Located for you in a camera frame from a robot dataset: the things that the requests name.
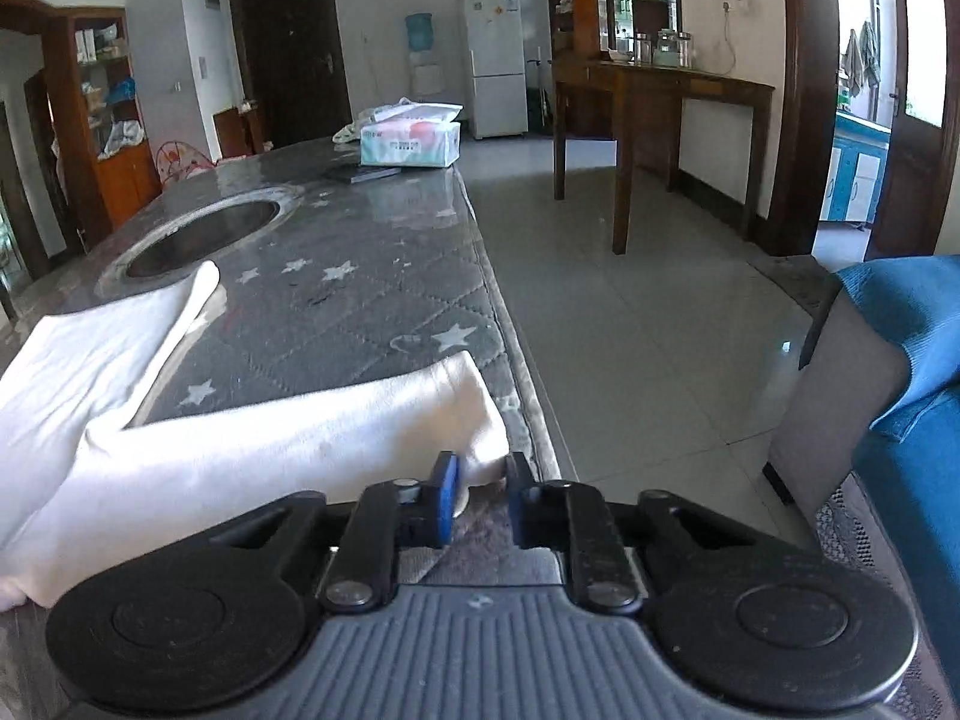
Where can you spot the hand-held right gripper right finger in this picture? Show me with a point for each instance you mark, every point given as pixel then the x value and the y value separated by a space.
pixel 519 506

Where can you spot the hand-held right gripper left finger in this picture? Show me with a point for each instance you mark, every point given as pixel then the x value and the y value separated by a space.
pixel 448 499

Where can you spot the cream white garment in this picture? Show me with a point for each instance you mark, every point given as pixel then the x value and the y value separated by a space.
pixel 225 435

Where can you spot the grey star-print table cover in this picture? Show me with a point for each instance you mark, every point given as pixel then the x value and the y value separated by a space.
pixel 337 300

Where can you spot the grey armchair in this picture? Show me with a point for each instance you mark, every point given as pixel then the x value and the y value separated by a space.
pixel 832 405

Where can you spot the flat black notebook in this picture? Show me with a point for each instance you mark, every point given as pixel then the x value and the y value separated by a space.
pixel 360 174

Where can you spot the grey doormat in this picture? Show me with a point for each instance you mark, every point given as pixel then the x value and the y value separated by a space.
pixel 795 281

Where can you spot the soft tissue pack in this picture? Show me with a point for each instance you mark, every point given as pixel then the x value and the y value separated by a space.
pixel 409 142

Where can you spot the round built-in cooktop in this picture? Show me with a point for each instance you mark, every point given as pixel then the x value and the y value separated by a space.
pixel 202 236

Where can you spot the crumpled printed plastic bag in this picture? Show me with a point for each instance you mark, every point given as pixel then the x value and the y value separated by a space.
pixel 351 129

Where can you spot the blue knitted cloth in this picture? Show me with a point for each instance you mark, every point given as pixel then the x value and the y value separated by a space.
pixel 915 390

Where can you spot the white water dispenser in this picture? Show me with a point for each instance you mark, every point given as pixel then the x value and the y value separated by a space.
pixel 427 82

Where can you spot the low wooden cabinet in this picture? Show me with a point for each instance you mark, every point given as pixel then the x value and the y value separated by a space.
pixel 236 131

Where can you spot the polka-dot play tent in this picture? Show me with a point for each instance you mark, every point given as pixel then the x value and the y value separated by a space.
pixel 180 161

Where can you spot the white refrigerator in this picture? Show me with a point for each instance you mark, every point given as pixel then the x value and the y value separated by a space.
pixel 495 60

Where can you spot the wooden console table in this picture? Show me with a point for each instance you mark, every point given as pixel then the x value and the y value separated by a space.
pixel 675 82

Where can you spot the tall wooden display cabinet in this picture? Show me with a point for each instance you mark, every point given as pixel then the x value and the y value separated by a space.
pixel 124 180

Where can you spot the dark wooden door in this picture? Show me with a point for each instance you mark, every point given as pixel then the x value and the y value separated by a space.
pixel 292 60

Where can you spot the blue water bottle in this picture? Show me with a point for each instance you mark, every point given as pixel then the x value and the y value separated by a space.
pixel 420 34

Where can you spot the blue white floor cabinet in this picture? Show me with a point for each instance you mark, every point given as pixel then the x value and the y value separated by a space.
pixel 855 172

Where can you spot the glass jar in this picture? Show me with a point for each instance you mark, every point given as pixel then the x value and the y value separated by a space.
pixel 675 49
pixel 645 49

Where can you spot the wooden glass shelf cabinet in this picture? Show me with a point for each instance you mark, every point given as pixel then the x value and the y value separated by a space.
pixel 577 30

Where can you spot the glazed wooden door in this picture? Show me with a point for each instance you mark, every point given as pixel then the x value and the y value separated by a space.
pixel 911 165

